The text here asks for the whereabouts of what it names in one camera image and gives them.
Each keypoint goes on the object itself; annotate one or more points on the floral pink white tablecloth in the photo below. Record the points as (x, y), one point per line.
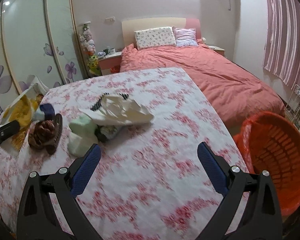
(149, 183)

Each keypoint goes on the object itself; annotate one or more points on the light green sock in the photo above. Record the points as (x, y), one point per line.
(82, 135)

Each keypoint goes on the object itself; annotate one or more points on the small orange bin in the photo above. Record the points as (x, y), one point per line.
(115, 69)

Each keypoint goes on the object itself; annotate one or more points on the pink white nightstand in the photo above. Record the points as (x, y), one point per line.
(109, 61)

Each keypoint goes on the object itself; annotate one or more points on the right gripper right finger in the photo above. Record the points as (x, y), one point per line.
(261, 218)

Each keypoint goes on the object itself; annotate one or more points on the brown knit scrunchie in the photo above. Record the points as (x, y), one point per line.
(42, 133)

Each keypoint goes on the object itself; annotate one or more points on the floral sliding wardrobe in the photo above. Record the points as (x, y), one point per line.
(38, 39)

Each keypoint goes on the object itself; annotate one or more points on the white wire rack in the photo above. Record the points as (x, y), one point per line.
(292, 109)

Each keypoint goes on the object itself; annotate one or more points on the yellow printed paper wrapper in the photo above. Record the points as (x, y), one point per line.
(22, 110)

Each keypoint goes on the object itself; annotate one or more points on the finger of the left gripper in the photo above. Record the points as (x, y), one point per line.
(44, 112)

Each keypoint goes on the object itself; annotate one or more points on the far bedside table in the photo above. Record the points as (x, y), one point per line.
(217, 49)

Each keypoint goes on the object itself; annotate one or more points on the blue floral tube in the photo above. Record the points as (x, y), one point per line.
(105, 133)

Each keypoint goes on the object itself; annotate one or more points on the pink striped pillow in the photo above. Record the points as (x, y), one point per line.
(185, 37)

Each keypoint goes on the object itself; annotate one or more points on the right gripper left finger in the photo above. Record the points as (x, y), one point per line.
(36, 216)

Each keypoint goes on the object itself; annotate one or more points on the white plastic bag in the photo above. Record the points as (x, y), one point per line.
(116, 111)

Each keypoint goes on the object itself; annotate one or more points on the pink striped curtain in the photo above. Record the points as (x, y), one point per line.
(282, 48)

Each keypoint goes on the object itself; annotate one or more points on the white mug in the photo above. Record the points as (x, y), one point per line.
(112, 51)

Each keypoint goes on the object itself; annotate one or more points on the black dotted mat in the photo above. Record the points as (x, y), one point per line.
(98, 103)

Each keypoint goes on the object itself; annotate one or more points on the orange plastic laundry basket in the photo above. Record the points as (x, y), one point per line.
(268, 141)

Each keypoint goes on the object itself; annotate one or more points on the floral white pillow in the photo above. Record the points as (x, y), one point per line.
(154, 37)

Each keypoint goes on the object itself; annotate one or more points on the hanging plush toy stack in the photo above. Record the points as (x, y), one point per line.
(89, 50)

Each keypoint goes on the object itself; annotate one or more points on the coral pink duvet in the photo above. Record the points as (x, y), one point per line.
(233, 92)

